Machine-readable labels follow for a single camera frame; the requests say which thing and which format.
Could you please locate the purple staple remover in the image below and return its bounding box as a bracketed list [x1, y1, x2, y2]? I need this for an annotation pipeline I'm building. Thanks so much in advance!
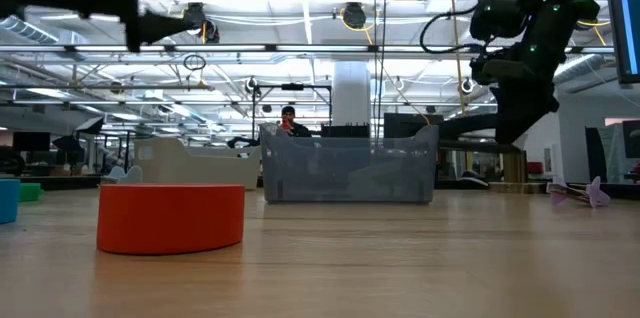
[546, 175, 612, 209]

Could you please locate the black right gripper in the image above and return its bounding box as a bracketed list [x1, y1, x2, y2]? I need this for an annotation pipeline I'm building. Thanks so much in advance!
[470, 46, 560, 145]

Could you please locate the person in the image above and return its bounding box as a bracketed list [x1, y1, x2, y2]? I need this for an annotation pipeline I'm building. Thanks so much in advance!
[278, 105, 313, 139]

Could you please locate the black aluminium table frame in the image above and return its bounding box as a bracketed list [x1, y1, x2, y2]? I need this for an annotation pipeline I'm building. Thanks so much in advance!
[0, 172, 640, 200]

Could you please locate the black background station frame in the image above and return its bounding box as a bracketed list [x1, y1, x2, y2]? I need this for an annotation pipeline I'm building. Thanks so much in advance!
[251, 82, 335, 140]

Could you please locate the black ceiling cord reel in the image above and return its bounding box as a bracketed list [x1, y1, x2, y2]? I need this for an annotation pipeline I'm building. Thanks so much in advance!
[182, 1, 221, 44]
[341, 1, 368, 30]

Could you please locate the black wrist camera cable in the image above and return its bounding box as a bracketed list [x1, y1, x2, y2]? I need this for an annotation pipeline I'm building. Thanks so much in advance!
[418, 0, 496, 55]

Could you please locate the yellow hanging cable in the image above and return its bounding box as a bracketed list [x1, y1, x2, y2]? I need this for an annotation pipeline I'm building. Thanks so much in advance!
[446, 0, 469, 115]

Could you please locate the red tape roll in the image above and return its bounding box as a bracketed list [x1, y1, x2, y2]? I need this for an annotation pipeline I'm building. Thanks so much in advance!
[96, 182, 246, 256]

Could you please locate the grey translucent plastic bin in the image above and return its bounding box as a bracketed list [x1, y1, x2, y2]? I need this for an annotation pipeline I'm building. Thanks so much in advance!
[258, 122, 441, 204]

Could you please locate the computer monitor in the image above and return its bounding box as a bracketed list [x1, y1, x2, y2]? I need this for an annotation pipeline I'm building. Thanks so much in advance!
[606, 0, 640, 85]

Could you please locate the light blue tape roll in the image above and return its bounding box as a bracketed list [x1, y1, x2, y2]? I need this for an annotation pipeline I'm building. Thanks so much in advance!
[0, 178, 21, 225]

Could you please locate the white bin with scooped rim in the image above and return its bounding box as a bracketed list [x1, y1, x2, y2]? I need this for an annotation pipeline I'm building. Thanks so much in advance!
[132, 136, 262, 191]

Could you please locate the black background monitor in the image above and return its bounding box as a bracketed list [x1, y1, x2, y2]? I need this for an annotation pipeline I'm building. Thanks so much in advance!
[383, 112, 445, 140]
[319, 123, 372, 139]

